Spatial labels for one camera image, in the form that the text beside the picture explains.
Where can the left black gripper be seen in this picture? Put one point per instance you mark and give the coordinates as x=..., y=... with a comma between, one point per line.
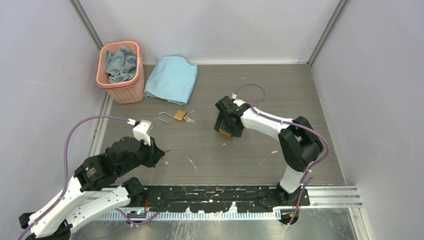
x=155, y=154

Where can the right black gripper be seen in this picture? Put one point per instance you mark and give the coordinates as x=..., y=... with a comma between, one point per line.
x=236, y=132

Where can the brass padlock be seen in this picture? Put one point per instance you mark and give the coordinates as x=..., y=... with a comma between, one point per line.
x=224, y=134
x=179, y=116

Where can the small silver key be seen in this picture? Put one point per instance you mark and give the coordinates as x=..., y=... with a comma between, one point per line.
x=188, y=120

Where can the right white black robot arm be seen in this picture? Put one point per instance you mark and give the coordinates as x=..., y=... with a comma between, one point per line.
x=300, y=144

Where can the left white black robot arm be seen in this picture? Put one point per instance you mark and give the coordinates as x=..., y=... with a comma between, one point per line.
x=59, y=218

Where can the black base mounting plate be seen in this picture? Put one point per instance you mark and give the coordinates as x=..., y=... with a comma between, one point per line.
x=217, y=198

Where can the light blue folded towel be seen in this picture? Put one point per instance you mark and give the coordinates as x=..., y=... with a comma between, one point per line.
x=172, y=79

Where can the pink plastic laundry basket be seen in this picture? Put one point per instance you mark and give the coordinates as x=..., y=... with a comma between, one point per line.
x=131, y=90

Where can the grey-blue cloth in basket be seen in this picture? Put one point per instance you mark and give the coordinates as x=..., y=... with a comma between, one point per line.
x=120, y=65

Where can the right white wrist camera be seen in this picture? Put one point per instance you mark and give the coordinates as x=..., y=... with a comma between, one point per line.
x=236, y=100

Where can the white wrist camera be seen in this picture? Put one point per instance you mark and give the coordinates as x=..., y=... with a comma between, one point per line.
x=141, y=131
x=236, y=100

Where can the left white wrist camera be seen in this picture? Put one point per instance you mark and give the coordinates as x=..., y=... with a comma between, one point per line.
x=141, y=131

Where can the aluminium rail frame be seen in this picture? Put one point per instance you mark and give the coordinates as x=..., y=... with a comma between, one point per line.
x=334, y=213

